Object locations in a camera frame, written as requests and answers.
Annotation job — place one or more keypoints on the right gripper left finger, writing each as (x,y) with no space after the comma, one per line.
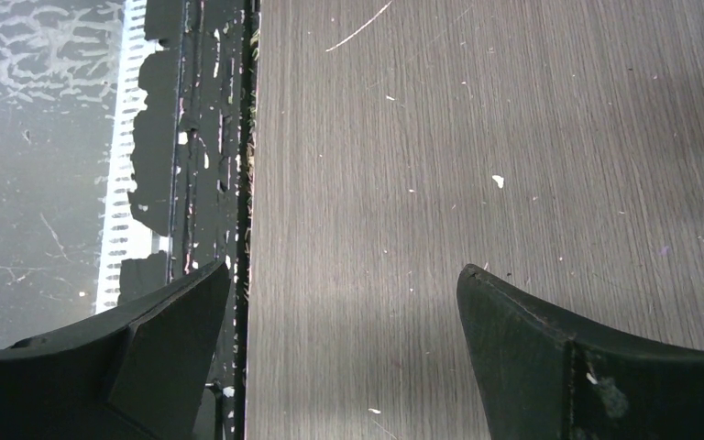
(137,371)

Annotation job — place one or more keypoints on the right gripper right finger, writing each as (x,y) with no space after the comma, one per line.
(544,372)

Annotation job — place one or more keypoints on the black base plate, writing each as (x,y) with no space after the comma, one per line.
(192,178)

